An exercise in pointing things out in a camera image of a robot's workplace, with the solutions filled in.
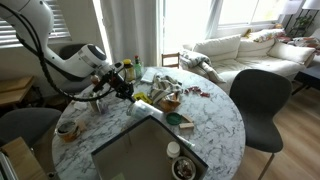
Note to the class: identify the small white jar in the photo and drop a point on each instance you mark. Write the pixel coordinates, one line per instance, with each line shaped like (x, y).
(173, 149)

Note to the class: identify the dark grey shell chair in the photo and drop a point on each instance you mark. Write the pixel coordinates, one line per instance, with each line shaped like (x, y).
(258, 100)

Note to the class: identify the light wooden board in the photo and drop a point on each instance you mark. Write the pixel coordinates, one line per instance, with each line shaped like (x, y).
(23, 160)

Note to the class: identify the bowl with mixed items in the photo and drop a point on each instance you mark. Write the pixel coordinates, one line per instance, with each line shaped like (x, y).
(184, 168)

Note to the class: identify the white lampshade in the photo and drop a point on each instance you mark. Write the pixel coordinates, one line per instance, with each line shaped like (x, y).
(290, 6)
(311, 4)

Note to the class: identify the white and green tube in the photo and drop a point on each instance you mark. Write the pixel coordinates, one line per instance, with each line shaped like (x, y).
(185, 141)

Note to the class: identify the potted green plant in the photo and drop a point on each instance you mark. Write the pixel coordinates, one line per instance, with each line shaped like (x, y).
(301, 23)

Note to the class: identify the clear plastic cup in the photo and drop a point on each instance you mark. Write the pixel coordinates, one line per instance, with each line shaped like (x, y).
(151, 111)

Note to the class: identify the yellow plush toy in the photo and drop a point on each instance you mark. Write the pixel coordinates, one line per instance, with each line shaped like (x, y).
(247, 32)

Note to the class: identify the yellow printed card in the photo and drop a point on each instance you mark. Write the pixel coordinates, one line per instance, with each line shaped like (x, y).
(143, 97)

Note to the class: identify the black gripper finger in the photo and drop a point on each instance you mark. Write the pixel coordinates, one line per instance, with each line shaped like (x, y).
(125, 93)
(130, 89)

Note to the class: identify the floral patterned cushion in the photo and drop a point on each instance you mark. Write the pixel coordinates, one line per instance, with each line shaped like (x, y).
(266, 35)

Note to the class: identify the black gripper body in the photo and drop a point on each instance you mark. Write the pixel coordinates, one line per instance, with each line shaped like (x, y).
(116, 81)

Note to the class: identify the folded grey white blanket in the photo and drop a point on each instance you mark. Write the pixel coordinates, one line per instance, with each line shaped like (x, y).
(196, 60)

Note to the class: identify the wooden slat chair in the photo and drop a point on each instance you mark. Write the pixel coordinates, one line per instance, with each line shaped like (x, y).
(170, 55)

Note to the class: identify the cream white sofa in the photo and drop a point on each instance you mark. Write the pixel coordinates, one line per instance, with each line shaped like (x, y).
(253, 61)

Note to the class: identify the brown jar with yellow lid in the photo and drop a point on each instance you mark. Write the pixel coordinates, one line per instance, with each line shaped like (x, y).
(128, 71)

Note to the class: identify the brown crinkled snack bag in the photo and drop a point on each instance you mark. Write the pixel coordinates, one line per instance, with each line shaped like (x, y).
(169, 104)

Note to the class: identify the white window blinds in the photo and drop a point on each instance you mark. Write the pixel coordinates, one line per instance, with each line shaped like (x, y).
(61, 26)

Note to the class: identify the green bottle with red cap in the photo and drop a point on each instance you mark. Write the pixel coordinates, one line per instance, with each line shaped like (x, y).
(138, 68)

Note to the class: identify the patterned throw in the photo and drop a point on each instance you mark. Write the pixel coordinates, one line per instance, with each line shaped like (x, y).
(301, 41)

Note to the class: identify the wooden desk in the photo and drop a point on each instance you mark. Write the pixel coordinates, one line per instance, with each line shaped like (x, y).
(16, 88)

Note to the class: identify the hot sauce bottle red cap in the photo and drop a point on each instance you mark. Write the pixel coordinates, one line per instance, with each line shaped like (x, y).
(95, 80)

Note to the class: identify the black coffee table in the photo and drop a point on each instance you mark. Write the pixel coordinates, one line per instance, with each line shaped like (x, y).
(310, 75)

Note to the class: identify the white sheer curtain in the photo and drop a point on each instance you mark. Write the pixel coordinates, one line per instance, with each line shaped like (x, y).
(130, 26)

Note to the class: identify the clear glass tray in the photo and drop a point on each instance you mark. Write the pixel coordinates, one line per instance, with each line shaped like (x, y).
(149, 76)

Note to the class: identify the white paper roll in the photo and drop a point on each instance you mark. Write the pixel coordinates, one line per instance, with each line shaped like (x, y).
(80, 105)

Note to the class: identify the red candy wrapper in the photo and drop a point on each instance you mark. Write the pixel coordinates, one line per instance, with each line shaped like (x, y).
(205, 94)
(193, 89)

